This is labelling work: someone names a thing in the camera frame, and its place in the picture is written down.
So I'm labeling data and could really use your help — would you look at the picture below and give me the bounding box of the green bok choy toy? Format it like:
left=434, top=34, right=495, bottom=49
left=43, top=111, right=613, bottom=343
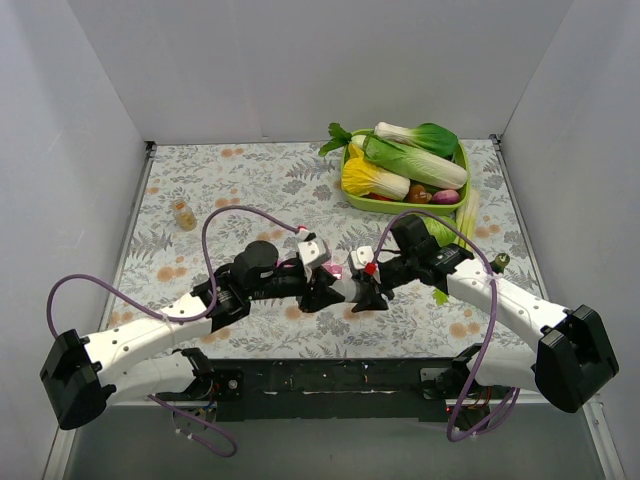
left=374, top=122, right=459, bottom=158

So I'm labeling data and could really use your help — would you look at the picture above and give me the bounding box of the long napa cabbage toy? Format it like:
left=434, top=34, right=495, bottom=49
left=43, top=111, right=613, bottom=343
left=360, top=134, right=468, bottom=190

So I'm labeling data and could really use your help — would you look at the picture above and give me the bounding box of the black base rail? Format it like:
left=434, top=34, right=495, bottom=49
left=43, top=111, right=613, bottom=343
left=154, top=356, right=516, bottom=422

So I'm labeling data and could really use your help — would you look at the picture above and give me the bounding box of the celery stalk toy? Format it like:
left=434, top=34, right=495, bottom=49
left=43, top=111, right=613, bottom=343
left=431, top=189, right=481, bottom=307

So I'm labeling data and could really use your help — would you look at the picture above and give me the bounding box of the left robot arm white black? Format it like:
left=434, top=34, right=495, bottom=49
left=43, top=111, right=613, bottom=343
left=40, top=239, right=357, bottom=430

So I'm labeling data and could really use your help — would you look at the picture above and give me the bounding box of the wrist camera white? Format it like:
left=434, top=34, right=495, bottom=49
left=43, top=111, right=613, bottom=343
left=347, top=246, right=374, bottom=274
left=297, top=237, right=331, bottom=269

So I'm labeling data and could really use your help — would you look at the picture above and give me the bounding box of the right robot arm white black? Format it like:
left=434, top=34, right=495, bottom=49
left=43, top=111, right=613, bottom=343
left=349, top=213, right=619, bottom=413

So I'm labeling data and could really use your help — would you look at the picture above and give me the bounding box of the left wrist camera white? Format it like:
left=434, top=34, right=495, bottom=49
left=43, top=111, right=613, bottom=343
left=297, top=237, right=331, bottom=269

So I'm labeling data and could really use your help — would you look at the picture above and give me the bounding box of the green glass bottle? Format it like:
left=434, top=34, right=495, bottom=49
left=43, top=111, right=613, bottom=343
left=491, top=252, right=511, bottom=273

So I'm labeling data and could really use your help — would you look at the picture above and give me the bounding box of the small orange pill jar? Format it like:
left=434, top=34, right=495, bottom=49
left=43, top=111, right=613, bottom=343
left=171, top=199, right=197, bottom=231

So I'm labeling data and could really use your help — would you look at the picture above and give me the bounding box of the purple onion toy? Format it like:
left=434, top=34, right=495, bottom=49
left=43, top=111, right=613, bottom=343
left=431, top=189, right=460, bottom=205

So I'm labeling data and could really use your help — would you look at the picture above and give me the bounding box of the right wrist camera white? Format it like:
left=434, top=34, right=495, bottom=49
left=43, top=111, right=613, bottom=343
left=347, top=246, right=374, bottom=274

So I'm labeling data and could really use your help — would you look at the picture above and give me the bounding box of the brown mushroom toy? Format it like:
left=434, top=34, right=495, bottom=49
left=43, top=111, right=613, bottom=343
left=405, top=184, right=432, bottom=204

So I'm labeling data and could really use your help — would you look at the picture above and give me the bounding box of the yellow napa cabbage toy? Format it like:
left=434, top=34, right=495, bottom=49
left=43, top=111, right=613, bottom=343
left=341, top=158, right=411, bottom=201

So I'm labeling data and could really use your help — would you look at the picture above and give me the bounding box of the pink weekly pill organizer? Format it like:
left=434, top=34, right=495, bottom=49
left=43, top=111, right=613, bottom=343
left=276, top=258, right=343, bottom=279

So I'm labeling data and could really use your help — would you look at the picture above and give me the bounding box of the green round cabbage toy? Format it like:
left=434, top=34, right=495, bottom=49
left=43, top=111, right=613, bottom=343
left=423, top=217, right=458, bottom=247

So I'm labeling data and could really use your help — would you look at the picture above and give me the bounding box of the green plastic basket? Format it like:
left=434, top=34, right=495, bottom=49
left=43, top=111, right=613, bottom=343
left=341, top=128, right=470, bottom=216

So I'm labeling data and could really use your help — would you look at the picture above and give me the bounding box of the floral table mat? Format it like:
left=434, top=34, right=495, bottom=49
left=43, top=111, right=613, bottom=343
left=109, top=143, right=525, bottom=358

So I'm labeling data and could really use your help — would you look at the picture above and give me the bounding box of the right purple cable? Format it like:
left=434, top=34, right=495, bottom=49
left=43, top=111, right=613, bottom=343
left=372, top=210, right=521, bottom=443

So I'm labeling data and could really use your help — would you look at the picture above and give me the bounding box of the white capped pill bottle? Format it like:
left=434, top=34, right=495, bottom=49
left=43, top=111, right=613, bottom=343
left=331, top=278, right=360, bottom=303

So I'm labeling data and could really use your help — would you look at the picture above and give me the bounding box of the parsley leaf toy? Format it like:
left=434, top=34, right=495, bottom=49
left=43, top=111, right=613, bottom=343
left=318, top=122, right=352, bottom=157

